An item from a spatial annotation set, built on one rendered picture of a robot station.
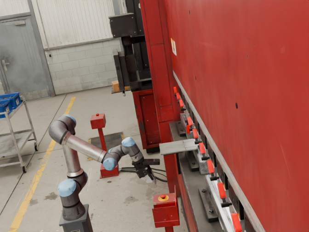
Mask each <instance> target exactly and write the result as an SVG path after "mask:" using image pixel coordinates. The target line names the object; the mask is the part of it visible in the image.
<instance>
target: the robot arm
mask: <svg viewBox="0 0 309 232"><path fill-rule="evenodd" d="M75 127H76V120H75V119H74V118H73V117H72V116H71V115H68V114H64V115H62V116H60V117H59V118H58V119H56V120H55V121H53V122H52V123H51V124H50V126H49V128H48V133H49V135H50V137H51V138H52V139H53V140H54V141H55V142H57V143H59V144H60V145H62V147H63V152H64V156H65V160H66V164H67V168H68V172H67V178H68V179H67V180H64V181H62V182H61V183H60V184H59V186H58V193H59V196H60V199H61V202H62V206H63V211H62V216H63V219H64V220H67V221H72V220H76V219H78V218H80V217H82V216H83V215H84V214H85V211H86V210H85V207H84V206H83V204H82V203H81V201H80V198H79V193H80V191H81V190H82V189H83V187H84V186H85V185H86V183H87V181H88V175H87V173H86V172H85V171H84V170H83V169H82V168H81V167H80V162H79V158H78V153H77V152H80V153H82V154H84V155H86V156H88V157H90V158H92V159H94V160H96V161H98V162H100V163H102V164H103V167H104V168H105V169H106V170H113V169H114V168H115V167H116V166H117V163H118V162H119V160H120V159H121V157H123V156H125V155H127V154H129V156H130V157H131V159H132V165H134V167H135V169H136V173H137V175H138V176H139V178H142V177H145V176H146V175H147V178H146V183H151V182H154V183H155V184H156V178H155V176H154V173H153V171H152V169H151V167H150V165H160V159H144V157H143V154H142V153H141V151H140V149H139V148H138V146H137V144H136V142H135V141H134V140H133V138H132V137H127V138H126V139H124V140H123V141H122V144H121V145H119V146H116V147H113V148H111V149H110V150H109V151H108V152H106V151H104V150H102V149H100V148H98V147H96V146H94V145H92V144H90V143H88V142H86V141H84V140H82V139H80V138H78V137H76V136H75V129H74V128H75Z"/></svg>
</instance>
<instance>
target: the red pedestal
mask: <svg viewBox="0 0 309 232"><path fill-rule="evenodd" d="M90 123H91V127H92V129H98V133H99V138H100V142H101V146H102V150H104V151H106V152H107V148H106V144H105V139H104V135H103V129H102V128H104V127H105V125H106V118H105V114H104V113H102V114H98V113H97V114H96V115H92V116H91V119H90ZM118 169H119V165H118V163H117V166H116V167H115V168H114V169H113V170H106V169H105V168H104V167H103V164H101V167H100V172H101V173H100V179H102V178H108V177H114V176H119V170H118Z"/></svg>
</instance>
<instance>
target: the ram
mask: <svg viewBox="0 0 309 232"><path fill-rule="evenodd" d="M164 7H165V14H166V23H167V31H168V38H169V45H170V52H171V59H172V69H173V71H174V72H175V74H176V76H177V78H178V79H179V81H180V83H181V85H182V86H183V88H184V90H185V92H186V94H187V95H188V97H189V99H190V101H191V102H192V104H193V106H194V108H195V109H196V111H197V113H198V115H199V116H200V118H201V120H202V122H203V123H204V125H205V127H206V129H207V130H208V133H209V134H210V136H211V138H212V139H213V141H214V143H215V145H216V146H217V148H218V150H219V152H220V153H221V155H222V157H223V159H224V160H225V162H226V164H227V166H228V168H229V169H230V171H231V173H232V175H233V176H234V178H235V180H236V182H237V183H238V185H239V187H240V189H241V190H242V192H243V194H244V196H245V197H246V199H247V201H248V203H249V204H250V206H251V208H252V210H253V212H254V213H255V215H256V217H257V219H258V220H259V222H260V224H261V226H262V227H263V229H264V231H265V232H309V0H164ZM171 38H172V40H173V41H175V47H176V54H177V55H175V53H174V52H173V51H172V41H171ZM173 50H175V48H174V45H173ZM173 75H174V74H173ZM174 77H175V75H174ZM175 79H176V77H175ZM176 81H177V79H176ZM177 83H178V81H177ZM178 85H179V87H180V88H181V86H180V84H179V83H178ZM181 90H182V88H181ZM182 92H183V90H182ZM183 94H184V96H185V98H186V100H187V102H188V104H189V105H190V108H191V109H192V111H193V113H194V115H195V117H196V119H197V121H198V123H199V124H200V126H201V128H202V130H203V132H204V134H205V136H206V138H207V139H208V141H209V143H210V145H211V147H212V149H213V151H214V153H215V154H216V156H217V158H218V160H219V162H220V164H221V166H222V168H223V169H224V171H225V173H226V175H227V177H228V179H229V181H230V183H231V185H232V187H233V189H234V190H235V192H236V194H237V196H238V198H239V200H240V202H241V204H242V205H243V207H244V209H245V211H246V213H247V215H248V217H249V219H250V220H251V222H252V224H253V226H254V228H255V230H256V232H260V230H259V229H258V227H257V225H256V223H255V221H254V219H253V218H252V216H251V214H250V212H249V210H248V209H247V207H246V205H245V203H244V201H243V200H242V198H241V196H240V194H239V192H238V190H237V189H236V187H235V185H234V183H233V181H232V179H231V177H230V176H229V174H228V172H227V170H226V168H225V166H224V165H223V163H222V161H221V159H220V157H219V156H218V154H217V152H216V150H215V148H214V146H213V145H212V143H211V141H210V139H209V137H208V136H207V134H206V132H205V130H204V128H203V126H202V124H201V122H200V121H199V119H198V117H197V115H196V113H195V112H194V110H193V108H192V106H191V104H190V102H189V101H188V99H187V97H186V95H185V93H184V92H183Z"/></svg>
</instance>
